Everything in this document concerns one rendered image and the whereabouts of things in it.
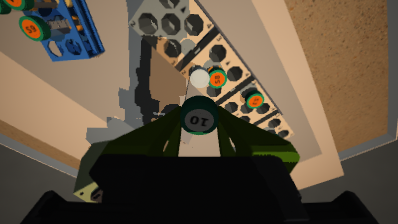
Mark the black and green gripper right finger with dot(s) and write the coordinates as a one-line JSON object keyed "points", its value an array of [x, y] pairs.
{"points": [[251, 140]]}

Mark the clear tube with dark green cap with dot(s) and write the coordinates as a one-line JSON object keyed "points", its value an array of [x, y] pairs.
{"points": [[199, 112]]}

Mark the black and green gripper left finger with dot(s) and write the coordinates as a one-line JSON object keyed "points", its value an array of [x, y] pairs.
{"points": [[151, 138]]}

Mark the sample tube with orange liquid and dark green cap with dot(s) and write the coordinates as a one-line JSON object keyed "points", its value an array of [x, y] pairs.
{"points": [[218, 76]]}

